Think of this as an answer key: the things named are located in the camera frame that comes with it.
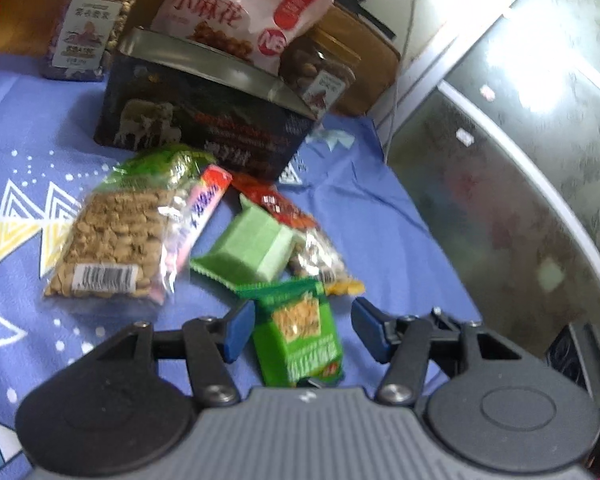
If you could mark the black tape strips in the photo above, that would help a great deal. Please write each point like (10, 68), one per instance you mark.
(367, 14)

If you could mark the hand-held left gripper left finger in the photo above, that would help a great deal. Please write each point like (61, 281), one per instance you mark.
(240, 332)

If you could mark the pink snack bar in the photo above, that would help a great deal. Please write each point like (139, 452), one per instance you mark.
(202, 205)

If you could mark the pecan nut jar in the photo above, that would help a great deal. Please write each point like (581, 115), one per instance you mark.
(320, 77)

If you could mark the peanut bag with green top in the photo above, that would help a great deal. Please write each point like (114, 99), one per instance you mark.
(115, 230)

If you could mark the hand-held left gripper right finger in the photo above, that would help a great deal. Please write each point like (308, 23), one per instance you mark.
(367, 325)

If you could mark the frosted glass door cabinet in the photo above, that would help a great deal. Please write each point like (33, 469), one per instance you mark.
(505, 185)

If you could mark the small pink sticker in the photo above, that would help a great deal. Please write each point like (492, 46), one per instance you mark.
(464, 136)
(487, 91)

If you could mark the dark tin box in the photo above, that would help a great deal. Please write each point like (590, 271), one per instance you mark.
(205, 125)

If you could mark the pink snack bag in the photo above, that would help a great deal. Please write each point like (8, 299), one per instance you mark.
(220, 5)

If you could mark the light green snack packet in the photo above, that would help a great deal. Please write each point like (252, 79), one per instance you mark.
(250, 250)

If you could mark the dark green snack packet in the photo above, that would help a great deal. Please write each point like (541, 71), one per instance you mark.
(300, 330)

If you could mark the blue printed cloth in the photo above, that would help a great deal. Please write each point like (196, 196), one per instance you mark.
(380, 220)

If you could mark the cashew nut jar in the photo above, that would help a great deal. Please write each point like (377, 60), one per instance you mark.
(87, 35)

